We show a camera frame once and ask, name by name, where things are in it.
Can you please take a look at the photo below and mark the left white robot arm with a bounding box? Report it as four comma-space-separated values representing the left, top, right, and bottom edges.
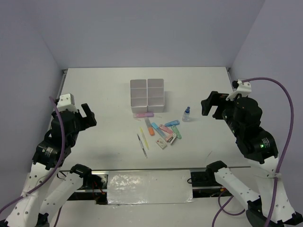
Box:
0, 104, 97, 227

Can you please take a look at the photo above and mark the blue correction tape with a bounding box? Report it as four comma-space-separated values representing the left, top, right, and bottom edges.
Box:
165, 120, 180, 127

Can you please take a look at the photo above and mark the small blue-capped bottle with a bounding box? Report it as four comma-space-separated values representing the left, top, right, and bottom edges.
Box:
182, 106, 190, 122

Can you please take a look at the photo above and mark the left white divided container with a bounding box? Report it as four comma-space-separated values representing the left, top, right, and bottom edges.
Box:
130, 79, 147, 114

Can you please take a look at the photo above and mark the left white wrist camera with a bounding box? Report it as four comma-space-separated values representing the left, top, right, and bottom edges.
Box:
57, 93, 77, 113

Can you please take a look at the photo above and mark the yellow pen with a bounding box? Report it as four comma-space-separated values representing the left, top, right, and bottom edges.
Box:
140, 127, 149, 150

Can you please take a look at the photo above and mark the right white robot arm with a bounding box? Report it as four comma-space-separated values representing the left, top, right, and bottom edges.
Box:
201, 91, 303, 227

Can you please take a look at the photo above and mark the silver foil panel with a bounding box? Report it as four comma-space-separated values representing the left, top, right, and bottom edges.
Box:
107, 170, 193, 205

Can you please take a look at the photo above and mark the white eraser box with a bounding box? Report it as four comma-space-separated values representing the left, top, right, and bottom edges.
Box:
156, 138, 167, 149

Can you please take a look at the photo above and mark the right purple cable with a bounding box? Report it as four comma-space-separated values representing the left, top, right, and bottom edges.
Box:
211, 77, 294, 227

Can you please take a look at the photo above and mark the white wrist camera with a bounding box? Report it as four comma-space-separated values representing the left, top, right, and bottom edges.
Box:
226, 80, 251, 101
57, 93, 77, 113

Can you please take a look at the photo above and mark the pink correction tape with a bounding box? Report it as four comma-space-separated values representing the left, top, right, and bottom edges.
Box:
159, 124, 174, 134

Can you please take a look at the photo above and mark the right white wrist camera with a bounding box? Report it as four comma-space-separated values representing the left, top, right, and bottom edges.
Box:
226, 80, 251, 101

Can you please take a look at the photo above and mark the light blue highlighter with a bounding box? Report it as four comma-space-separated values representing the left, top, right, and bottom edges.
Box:
151, 122, 167, 140

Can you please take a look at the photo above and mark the blue clear pen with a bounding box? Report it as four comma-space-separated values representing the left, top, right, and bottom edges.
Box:
137, 134, 148, 158

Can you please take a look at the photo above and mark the green correction tape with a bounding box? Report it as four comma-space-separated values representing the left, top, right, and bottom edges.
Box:
171, 125, 182, 139

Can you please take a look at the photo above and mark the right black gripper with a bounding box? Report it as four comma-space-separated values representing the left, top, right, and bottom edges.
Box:
200, 89, 241, 134

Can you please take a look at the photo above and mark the pink highlighter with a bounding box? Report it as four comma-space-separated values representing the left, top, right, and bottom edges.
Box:
133, 113, 154, 118

